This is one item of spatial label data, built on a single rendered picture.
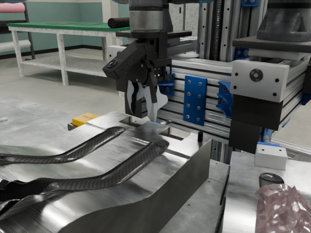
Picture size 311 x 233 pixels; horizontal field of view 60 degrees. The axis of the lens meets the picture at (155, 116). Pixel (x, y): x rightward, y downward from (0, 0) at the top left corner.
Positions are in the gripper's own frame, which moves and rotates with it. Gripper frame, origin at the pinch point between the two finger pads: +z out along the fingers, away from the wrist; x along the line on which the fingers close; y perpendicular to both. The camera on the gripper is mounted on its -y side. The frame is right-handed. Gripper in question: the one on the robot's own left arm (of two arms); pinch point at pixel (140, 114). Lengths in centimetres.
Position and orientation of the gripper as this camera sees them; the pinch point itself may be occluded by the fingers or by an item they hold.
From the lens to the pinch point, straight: 67.9
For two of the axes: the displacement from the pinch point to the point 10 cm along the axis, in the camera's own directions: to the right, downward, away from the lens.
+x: -6.6, -2.8, 6.9
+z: 0.0, 9.3, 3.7
